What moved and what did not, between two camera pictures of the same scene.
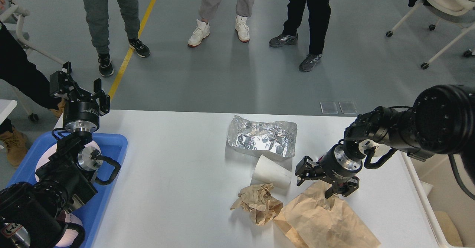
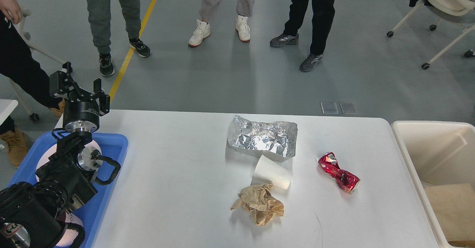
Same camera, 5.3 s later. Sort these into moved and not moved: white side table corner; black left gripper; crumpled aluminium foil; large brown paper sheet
Moved: large brown paper sheet
Not moved: black left gripper; white side table corner; crumpled aluminium foil
